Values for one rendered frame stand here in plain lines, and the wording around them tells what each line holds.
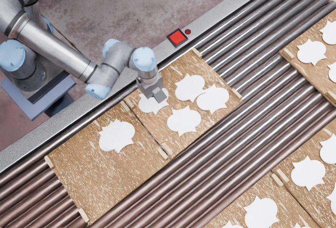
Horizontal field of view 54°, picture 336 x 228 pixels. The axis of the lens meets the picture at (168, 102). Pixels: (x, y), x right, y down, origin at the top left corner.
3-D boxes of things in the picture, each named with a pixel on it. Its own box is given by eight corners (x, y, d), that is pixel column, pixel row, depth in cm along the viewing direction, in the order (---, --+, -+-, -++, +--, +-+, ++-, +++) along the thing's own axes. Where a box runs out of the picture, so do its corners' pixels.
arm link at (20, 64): (2, 72, 144) (-14, 57, 132) (20, 48, 149) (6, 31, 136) (25, 83, 142) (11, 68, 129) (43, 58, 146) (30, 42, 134)
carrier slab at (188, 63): (123, 100, 150) (122, 99, 148) (192, 49, 158) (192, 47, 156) (172, 159, 139) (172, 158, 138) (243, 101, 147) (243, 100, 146)
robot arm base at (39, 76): (9, 75, 155) (-2, 64, 145) (36, 57, 158) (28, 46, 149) (25, 98, 150) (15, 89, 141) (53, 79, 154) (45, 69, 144)
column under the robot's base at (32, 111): (49, 132, 242) (-18, 83, 161) (88, 98, 251) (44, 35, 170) (82, 169, 232) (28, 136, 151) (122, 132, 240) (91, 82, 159)
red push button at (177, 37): (168, 38, 161) (168, 36, 160) (178, 31, 162) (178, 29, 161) (176, 46, 159) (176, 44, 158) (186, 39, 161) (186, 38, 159)
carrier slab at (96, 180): (45, 157, 141) (44, 156, 140) (122, 101, 150) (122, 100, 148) (90, 225, 131) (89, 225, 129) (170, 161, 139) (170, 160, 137)
